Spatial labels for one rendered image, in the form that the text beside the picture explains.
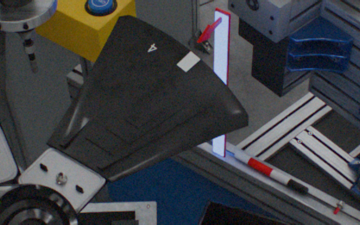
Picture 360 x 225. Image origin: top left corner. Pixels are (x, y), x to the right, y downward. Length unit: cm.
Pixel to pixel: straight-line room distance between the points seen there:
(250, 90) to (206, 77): 159
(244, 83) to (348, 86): 108
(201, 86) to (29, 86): 108
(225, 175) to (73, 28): 37
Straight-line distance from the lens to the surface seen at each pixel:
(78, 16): 126
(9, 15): 68
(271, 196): 130
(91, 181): 89
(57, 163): 91
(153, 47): 101
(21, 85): 199
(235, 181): 133
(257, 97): 257
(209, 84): 99
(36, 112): 210
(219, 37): 110
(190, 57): 101
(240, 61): 268
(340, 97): 160
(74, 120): 94
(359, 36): 147
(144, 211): 107
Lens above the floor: 190
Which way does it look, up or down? 49 degrees down
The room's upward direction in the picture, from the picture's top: 2 degrees counter-clockwise
